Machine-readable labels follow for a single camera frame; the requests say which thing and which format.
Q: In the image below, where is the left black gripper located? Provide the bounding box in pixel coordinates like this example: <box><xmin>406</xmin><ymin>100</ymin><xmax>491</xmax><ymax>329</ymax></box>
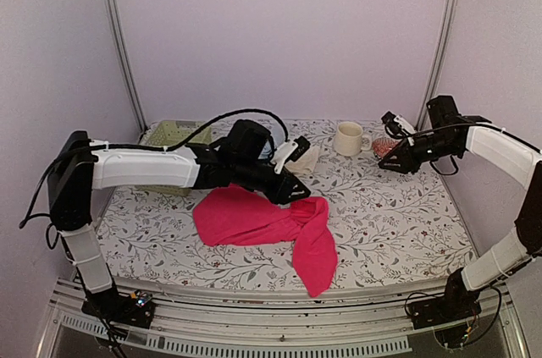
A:
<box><xmin>233</xmin><ymin>157</ymin><xmax>312</xmax><ymax>205</ymax></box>

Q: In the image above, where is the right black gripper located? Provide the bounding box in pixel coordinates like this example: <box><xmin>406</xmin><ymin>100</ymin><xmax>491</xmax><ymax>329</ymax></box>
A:
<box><xmin>379</xmin><ymin>131</ymin><xmax>461</xmax><ymax>175</ymax></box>

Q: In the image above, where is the pink towel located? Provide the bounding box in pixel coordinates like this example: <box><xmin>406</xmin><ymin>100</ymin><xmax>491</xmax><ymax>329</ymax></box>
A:
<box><xmin>193</xmin><ymin>185</ymin><xmax>338</xmax><ymax>297</ymax></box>

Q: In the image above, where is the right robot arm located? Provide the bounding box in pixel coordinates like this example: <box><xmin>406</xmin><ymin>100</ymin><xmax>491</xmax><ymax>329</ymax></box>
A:
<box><xmin>379</xmin><ymin>96</ymin><xmax>541</xmax><ymax>321</ymax></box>

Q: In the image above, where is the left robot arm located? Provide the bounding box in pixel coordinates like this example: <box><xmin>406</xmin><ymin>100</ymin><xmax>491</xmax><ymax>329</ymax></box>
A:
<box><xmin>47</xmin><ymin>119</ymin><xmax>310</xmax><ymax>319</ymax></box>

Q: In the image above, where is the red patterned bowl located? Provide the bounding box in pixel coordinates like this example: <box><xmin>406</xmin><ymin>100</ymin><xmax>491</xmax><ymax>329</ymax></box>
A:
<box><xmin>372</xmin><ymin>137</ymin><xmax>400</xmax><ymax>159</ymax></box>

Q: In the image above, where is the cream rolled towel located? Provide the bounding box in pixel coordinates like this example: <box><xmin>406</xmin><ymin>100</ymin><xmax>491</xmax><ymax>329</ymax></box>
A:
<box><xmin>285</xmin><ymin>146</ymin><xmax>320</xmax><ymax>175</ymax></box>

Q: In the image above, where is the cream ceramic mug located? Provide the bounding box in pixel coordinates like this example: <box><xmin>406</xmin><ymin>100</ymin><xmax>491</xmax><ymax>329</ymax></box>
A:
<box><xmin>333</xmin><ymin>121</ymin><xmax>373</xmax><ymax>157</ymax></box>

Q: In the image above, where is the blue rolled towel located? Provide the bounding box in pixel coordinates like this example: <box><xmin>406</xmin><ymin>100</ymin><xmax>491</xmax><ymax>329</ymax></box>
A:
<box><xmin>258</xmin><ymin>124</ymin><xmax>286</xmax><ymax>160</ymax></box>

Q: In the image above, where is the green plastic basket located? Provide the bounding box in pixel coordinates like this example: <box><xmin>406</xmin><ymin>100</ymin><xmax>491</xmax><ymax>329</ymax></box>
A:
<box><xmin>136</xmin><ymin>120</ymin><xmax>202</xmax><ymax>196</ymax></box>

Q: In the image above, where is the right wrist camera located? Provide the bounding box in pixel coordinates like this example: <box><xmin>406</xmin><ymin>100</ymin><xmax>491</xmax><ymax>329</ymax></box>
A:
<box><xmin>381</xmin><ymin>112</ymin><xmax>416</xmax><ymax>140</ymax></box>

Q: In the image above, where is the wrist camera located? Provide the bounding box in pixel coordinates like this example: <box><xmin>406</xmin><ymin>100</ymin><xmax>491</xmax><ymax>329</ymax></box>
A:
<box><xmin>381</xmin><ymin>112</ymin><xmax>416</xmax><ymax>140</ymax></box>
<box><xmin>271</xmin><ymin>136</ymin><xmax>310</xmax><ymax>174</ymax></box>

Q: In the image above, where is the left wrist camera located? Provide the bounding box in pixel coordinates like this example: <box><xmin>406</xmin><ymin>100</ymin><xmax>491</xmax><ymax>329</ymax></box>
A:
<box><xmin>271</xmin><ymin>136</ymin><xmax>310</xmax><ymax>174</ymax></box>

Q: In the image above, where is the left black cable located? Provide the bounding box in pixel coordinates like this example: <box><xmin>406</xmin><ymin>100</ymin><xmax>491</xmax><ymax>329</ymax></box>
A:
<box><xmin>19</xmin><ymin>108</ymin><xmax>289</xmax><ymax>230</ymax></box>

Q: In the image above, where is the right aluminium post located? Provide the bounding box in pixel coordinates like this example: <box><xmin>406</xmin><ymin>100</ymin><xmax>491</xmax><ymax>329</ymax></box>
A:
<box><xmin>416</xmin><ymin>0</ymin><xmax>458</xmax><ymax>129</ymax></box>

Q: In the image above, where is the aluminium post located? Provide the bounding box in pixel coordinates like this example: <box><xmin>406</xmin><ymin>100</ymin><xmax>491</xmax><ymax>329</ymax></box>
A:
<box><xmin>416</xmin><ymin>0</ymin><xmax>458</xmax><ymax>129</ymax></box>
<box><xmin>103</xmin><ymin>0</ymin><xmax>147</xmax><ymax>133</ymax></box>

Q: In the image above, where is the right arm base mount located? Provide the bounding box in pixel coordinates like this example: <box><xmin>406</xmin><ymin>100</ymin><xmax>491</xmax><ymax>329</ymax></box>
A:
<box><xmin>404</xmin><ymin>292</ymin><xmax>482</xmax><ymax>350</ymax></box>

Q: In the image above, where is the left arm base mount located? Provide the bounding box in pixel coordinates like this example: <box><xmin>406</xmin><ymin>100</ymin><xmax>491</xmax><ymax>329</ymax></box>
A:
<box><xmin>81</xmin><ymin>288</ymin><xmax>156</xmax><ymax>329</ymax></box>

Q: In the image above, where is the left aluminium post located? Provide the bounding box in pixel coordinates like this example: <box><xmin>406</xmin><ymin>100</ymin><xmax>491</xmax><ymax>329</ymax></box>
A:
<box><xmin>103</xmin><ymin>0</ymin><xmax>147</xmax><ymax>133</ymax></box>

